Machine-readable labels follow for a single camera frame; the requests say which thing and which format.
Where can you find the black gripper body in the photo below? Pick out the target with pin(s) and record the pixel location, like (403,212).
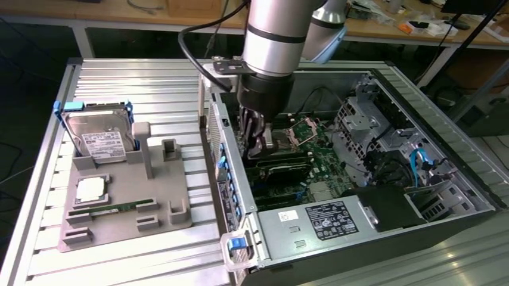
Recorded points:
(266,95)

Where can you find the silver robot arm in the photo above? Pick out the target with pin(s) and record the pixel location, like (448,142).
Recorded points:
(270,44)

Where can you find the metal CPU socket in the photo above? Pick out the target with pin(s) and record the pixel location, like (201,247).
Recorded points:
(307,131)

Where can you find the green motherboard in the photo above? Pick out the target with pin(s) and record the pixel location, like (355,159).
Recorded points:
(327,155)

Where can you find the black expansion slot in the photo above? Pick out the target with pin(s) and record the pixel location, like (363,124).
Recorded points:
(274,200)

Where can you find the silver chipset heatsink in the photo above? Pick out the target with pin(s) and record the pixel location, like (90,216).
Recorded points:
(320,190)

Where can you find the silver disk bay cage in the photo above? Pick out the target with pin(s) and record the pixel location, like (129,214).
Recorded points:
(359,122)

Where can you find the gray power supply unit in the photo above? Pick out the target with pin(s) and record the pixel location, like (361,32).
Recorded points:
(278,238)

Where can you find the brown cardboard box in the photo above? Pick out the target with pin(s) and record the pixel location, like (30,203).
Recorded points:
(196,9)

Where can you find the wooden desk white legs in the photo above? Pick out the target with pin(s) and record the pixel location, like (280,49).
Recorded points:
(377,29)
(99,15)

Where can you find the gray plastic parts rack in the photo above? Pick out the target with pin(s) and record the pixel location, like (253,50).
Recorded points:
(128,190)

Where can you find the silver hard disk drive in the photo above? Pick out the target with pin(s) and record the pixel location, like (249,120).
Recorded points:
(99,131)

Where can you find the blue case latch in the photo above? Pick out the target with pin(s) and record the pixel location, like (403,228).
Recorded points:
(237,245)

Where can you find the black air shroud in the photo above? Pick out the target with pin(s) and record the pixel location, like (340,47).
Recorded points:
(384,208)

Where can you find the green RAM stick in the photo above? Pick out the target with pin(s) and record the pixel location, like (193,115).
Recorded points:
(115,208)

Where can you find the silver CPU chip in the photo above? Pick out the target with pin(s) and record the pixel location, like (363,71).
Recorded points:
(91,189)

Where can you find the blue disk caddy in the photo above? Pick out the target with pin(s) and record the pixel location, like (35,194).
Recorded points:
(71,106)

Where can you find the black open PC case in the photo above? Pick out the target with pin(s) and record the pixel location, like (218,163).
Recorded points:
(359,262)

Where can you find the white orange device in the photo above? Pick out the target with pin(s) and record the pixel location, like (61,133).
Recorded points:
(436,28)

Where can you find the black floor equipment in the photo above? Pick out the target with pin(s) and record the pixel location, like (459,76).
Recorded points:
(490,113)

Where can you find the black tripod pole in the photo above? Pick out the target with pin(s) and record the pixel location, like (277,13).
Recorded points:
(478,31)

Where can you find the black monitor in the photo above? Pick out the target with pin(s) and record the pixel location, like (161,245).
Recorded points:
(478,6)

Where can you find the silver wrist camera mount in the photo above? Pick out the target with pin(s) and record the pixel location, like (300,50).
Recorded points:
(222,80)

